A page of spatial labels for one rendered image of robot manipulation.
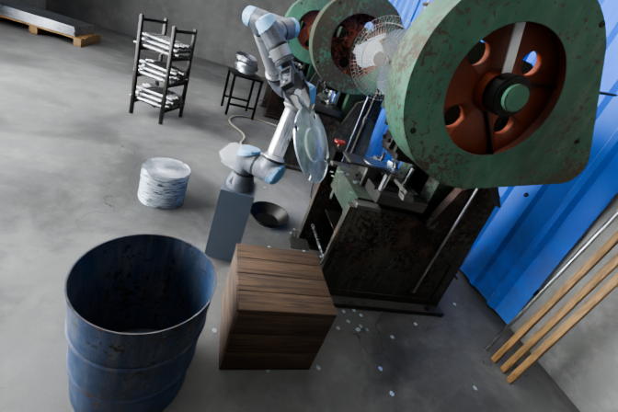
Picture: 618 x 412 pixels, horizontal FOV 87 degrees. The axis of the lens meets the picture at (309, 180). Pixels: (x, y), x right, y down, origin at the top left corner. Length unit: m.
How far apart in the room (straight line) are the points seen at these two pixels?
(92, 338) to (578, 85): 1.86
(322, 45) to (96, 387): 2.60
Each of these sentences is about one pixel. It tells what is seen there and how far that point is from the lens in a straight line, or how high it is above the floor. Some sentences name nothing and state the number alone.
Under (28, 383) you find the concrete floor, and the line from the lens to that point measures 1.56.
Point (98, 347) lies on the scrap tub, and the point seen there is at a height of 0.40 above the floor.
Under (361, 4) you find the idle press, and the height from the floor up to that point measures 1.63.
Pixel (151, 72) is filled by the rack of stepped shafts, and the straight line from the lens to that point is 3.67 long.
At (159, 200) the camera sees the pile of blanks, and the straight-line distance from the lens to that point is 2.27.
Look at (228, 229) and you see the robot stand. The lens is 1.86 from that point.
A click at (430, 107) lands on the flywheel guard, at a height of 1.20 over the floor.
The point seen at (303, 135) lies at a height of 0.97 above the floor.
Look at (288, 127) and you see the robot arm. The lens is 1.60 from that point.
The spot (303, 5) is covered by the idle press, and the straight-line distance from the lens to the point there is 4.65.
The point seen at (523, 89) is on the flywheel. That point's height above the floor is 1.37.
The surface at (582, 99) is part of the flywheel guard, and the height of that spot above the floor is 1.42.
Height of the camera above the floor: 1.29
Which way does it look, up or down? 23 degrees down
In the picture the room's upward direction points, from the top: 20 degrees clockwise
